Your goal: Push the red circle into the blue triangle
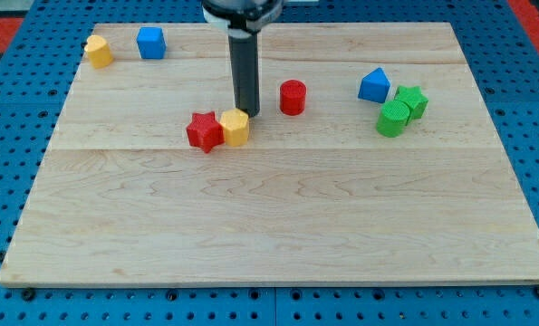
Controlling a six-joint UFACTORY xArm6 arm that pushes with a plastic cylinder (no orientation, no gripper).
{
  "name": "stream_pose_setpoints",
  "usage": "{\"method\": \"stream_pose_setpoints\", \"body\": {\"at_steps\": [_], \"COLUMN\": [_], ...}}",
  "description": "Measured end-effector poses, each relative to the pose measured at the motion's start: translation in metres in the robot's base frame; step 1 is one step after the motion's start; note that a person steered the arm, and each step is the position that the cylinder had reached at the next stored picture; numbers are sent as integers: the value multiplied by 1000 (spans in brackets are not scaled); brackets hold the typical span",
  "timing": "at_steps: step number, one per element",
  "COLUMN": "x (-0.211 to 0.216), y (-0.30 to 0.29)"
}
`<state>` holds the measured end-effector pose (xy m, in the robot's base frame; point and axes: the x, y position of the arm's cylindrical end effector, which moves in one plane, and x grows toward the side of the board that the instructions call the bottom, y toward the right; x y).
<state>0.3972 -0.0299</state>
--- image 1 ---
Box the green star block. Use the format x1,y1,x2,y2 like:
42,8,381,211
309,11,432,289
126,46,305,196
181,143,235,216
394,85,428,120

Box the blue triangle block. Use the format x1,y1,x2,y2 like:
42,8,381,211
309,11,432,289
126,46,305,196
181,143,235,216
358,67,390,103

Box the yellow hexagon block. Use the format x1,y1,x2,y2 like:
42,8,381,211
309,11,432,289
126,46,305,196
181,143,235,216
219,109,249,147

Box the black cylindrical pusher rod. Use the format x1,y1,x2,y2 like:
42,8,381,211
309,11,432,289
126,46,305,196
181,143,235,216
228,34,260,117

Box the red star block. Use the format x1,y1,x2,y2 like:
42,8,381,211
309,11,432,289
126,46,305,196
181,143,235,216
186,111,225,153

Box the yellow heart block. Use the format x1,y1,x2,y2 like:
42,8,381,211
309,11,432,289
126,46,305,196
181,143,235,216
84,34,113,69

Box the blue cube block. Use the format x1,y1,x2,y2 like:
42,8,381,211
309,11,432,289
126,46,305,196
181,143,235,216
136,26,167,60

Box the red cylinder block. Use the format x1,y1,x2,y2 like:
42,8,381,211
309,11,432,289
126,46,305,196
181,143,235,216
280,80,307,116

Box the green cylinder block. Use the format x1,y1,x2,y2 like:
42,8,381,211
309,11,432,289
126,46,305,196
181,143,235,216
376,100,410,138

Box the wooden board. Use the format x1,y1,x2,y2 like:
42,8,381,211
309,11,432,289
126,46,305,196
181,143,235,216
0,23,539,288

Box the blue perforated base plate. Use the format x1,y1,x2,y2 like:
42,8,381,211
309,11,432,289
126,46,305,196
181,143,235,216
0,1,539,325

